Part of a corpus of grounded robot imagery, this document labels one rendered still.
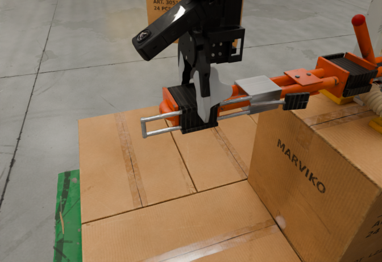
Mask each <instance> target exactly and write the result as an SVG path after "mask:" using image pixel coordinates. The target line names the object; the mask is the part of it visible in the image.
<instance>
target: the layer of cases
mask: <svg viewBox="0 0 382 262"><path fill-rule="evenodd" d="M159 114H160V112H159V106H151V107H145V108H141V109H135V110H129V111H123V112H119V113H113V114H107V115H101V116H97V117H91V118H85V119H79V120H78V145H79V163H80V198H81V224H82V226H81V234H82V262H304V261H303V259H302V257H301V256H300V255H299V253H298V252H297V251H296V249H295V248H294V246H293V245H292V243H291V242H290V240H289V239H288V238H287V236H286V235H285V234H284V232H283V230H282V229H281V228H280V226H279V225H278V224H277V222H276V221H275V219H274V218H273V216H272V215H271V213H270V212H269V211H268V209H267V208H266V206H265V205H264V204H263V202H262V201H261V199H260V198H259V196H258V195H257V194H256V192H255V191H254V190H253V188H252V186H251V185H250V184H249V182H248V181H247V179H248V173H249V169H250V163H251V156H252V150H253V146H254V140H255V134H256V127H257V123H258V117H259V113H256V114H251V115H247V114H245V115H241V116H237V117H232V118H228V119H223V120H219V121H217V122H218V126H217V127H212V128H208V129H204V130H200V131H195V132H191V133H188V134H182V133H181V131H180V130H177V131H171V132H166V133H163V134H158V135H154V136H149V137H147V138H145V139H144V138H143V137H142V128H141V122H140V118H141V117H151V116H154V115H159Z"/></svg>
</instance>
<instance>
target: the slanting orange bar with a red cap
mask: <svg viewBox="0 0 382 262"><path fill-rule="evenodd" d="M351 23H352V25H353V28H354V31H355V35H356V38H357V41H358V44H359V48H360V52H361V54H362V58H363V59H365V60H367V61H369V62H371V63H373V64H375V65H377V63H376V60H375V55H374V52H373V48H372V44H371V39H370V36H369V32H368V28H367V24H366V18H365V16H364V15H363V14H357V15H355V16H354V17H353V18H352V20H351Z"/></svg>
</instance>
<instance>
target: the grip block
mask: <svg viewBox="0 0 382 262"><path fill-rule="evenodd" d="M318 68H322V69H324V71H325V76H324V77H323V78H327V77H332V76H336V77H337V78H338V79H339V85H338V86H336V87H333V88H328V89H325V90H327V91H328V92H330V93H331V94H332V95H334V96H336V97H337V98H340V97H341V96H343V97H345V98H346V97H350V96H353V95H358V94H363V93H368V92H370V90H371V87H372V81H373V79H374V78H376V75H377V73H378V68H379V66H377V65H375V64H373V63H371V62H369V61H367V60H365V59H363V58H361V57H359V56H357V55H355V54H353V53H351V52H346V54H345V56H344V53H343V52H341V53H335V54H332V55H326V56H319V57H318V60H317V65H316V68H315V69H318ZM320 79H322V78H320ZM342 93H343V95H342Z"/></svg>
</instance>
